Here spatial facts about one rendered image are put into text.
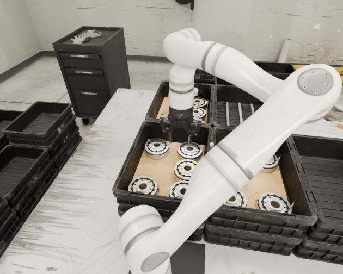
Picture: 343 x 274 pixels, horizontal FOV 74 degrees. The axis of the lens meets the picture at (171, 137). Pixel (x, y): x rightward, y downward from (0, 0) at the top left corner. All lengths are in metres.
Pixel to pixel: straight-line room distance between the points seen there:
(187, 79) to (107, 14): 3.72
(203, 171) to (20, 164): 1.58
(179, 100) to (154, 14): 3.46
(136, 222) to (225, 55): 0.39
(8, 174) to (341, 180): 1.81
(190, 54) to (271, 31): 3.61
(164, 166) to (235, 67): 0.53
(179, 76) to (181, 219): 0.37
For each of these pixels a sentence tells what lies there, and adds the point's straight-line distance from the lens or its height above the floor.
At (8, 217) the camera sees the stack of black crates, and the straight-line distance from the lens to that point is 1.58.
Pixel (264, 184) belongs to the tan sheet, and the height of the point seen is 0.83.
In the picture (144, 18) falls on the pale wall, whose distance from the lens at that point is 4.11.
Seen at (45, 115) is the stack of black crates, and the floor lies 0.49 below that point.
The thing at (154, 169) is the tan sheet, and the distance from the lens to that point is 0.91.
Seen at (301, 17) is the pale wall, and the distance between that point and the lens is 4.21.
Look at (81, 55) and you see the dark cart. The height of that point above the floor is 0.80.
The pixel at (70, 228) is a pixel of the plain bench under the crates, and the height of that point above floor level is 0.70.
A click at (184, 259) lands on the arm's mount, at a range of 0.78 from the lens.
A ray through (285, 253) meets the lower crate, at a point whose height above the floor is 0.72.
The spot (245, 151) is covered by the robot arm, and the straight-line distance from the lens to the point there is 0.41.
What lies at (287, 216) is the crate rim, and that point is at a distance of 0.74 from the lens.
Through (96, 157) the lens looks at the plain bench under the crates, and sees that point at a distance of 1.21.
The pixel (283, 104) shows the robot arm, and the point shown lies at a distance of 0.45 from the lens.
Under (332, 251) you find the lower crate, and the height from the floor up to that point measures 0.77.
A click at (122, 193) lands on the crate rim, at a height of 0.93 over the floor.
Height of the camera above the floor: 1.50
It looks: 39 degrees down
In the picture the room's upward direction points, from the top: straight up
